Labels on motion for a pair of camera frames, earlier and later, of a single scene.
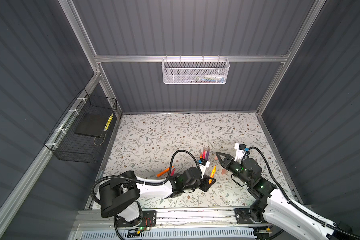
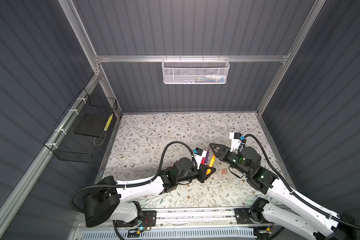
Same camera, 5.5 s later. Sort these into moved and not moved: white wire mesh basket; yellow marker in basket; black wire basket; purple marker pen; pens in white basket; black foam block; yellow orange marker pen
Moved: yellow orange marker pen
Not moved: white wire mesh basket; purple marker pen; pens in white basket; black wire basket; yellow marker in basket; black foam block
